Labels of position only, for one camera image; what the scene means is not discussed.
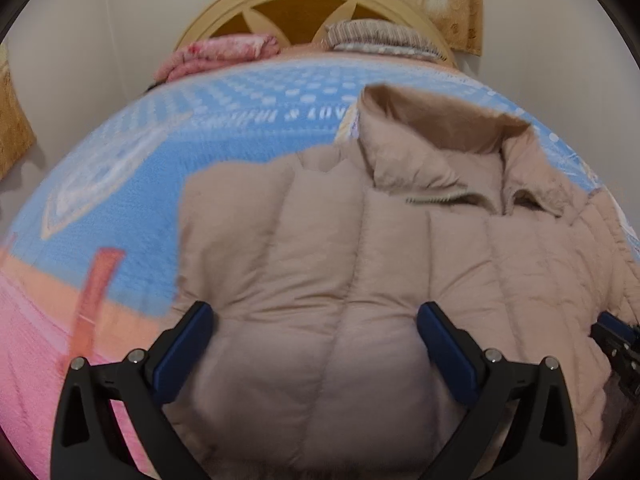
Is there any beige quilted puffer jacket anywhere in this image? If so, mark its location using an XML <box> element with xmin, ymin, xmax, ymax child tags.
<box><xmin>167</xmin><ymin>84</ymin><xmax>639</xmax><ymax>479</ymax></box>

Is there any pink and blue bedspread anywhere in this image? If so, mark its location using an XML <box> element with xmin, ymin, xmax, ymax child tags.
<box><xmin>0</xmin><ymin>49</ymin><xmax>640</xmax><ymax>480</ymax></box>

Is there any side window yellow curtain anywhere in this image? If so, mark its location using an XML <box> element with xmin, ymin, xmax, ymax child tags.
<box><xmin>0</xmin><ymin>44</ymin><xmax>36</xmax><ymax>180</ymax></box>

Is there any folded pink floral blanket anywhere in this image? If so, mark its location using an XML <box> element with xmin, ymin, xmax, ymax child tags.
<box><xmin>154</xmin><ymin>34</ymin><xmax>281</xmax><ymax>84</ymax></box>

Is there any cream wooden headboard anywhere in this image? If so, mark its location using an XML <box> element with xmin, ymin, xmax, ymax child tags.
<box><xmin>176</xmin><ymin>0</ymin><xmax>457</xmax><ymax>68</ymax></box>

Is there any striped pillow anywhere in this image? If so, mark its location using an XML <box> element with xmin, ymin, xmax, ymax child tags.
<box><xmin>326</xmin><ymin>20</ymin><xmax>449</xmax><ymax>64</ymax></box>

